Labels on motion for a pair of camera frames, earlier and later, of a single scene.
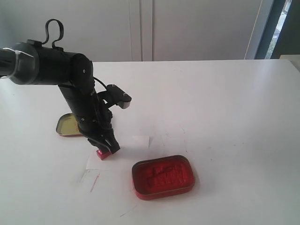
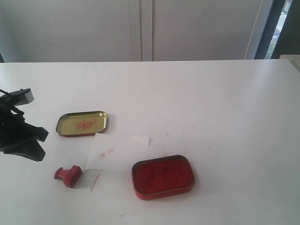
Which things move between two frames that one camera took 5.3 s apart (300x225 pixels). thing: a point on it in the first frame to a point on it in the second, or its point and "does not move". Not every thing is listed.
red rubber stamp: x=102 y=155 to x=70 y=177
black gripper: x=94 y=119 to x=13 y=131
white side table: x=295 y=59 does not move
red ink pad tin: x=160 y=177 does not move
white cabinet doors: x=138 y=30 does not move
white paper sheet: x=132 y=148 does not move
